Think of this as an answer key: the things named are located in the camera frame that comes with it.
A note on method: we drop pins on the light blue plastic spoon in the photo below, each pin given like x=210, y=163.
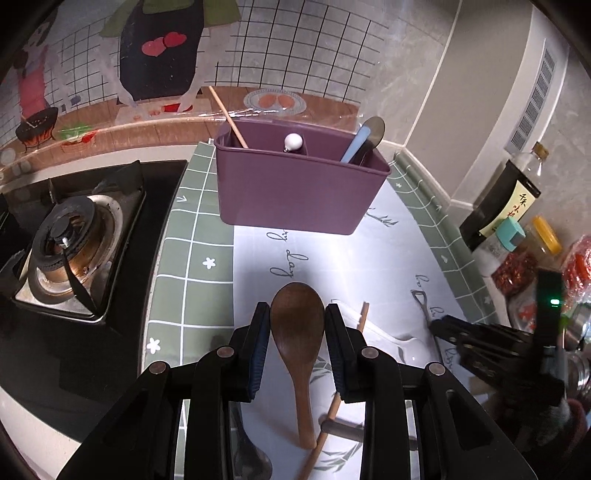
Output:
x=354, y=145

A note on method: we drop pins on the yellow-lidded chili flake jar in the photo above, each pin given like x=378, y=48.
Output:
x=526, y=267

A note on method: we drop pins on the white ball-tipped metal pick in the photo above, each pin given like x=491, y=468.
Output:
x=292, y=141

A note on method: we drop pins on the gas stove burner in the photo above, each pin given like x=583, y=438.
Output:
x=69, y=230

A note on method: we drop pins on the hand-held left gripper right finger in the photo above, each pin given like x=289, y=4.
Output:
x=336, y=355

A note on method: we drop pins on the brown wooden spoon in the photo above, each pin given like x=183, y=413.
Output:
x=298, y=323

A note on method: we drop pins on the white ceramic spoon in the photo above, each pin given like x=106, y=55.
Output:
x=406, y=346

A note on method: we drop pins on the person's right forearm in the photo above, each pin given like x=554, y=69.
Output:
x=577, y=424

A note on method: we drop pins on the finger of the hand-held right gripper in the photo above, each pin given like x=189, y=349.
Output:
x=494, y=362
x=480, y=332

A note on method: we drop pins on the white vent grille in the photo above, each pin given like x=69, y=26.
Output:
x=533, y=99

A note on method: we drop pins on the teal-capped salt shaker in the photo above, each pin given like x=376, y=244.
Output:
x=501, y=244

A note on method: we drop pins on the green checked white tablecloth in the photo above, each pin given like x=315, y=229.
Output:
x=198, y=258

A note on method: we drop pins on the dark soy sauce bottle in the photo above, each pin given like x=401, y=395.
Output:
x=503, y=203

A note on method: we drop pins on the purple plastic utensil box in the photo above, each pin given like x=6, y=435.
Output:
x=295, y=194

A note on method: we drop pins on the dark grey metal spoon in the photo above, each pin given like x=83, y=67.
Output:
x=251, y=457
x=375, y=130

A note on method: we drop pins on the wooden chopstick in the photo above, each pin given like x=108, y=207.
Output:
x=318, y=450
x=228, y=117

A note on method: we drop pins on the cartoon couple wall poster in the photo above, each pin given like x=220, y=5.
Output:
x=286, y=55

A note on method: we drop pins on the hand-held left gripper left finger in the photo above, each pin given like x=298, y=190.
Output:
x=259, y=355

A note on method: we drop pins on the stainless steel pots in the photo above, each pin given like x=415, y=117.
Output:
x=581, y=369

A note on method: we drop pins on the black glass gas stove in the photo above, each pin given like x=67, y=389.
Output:
x=115, y=355

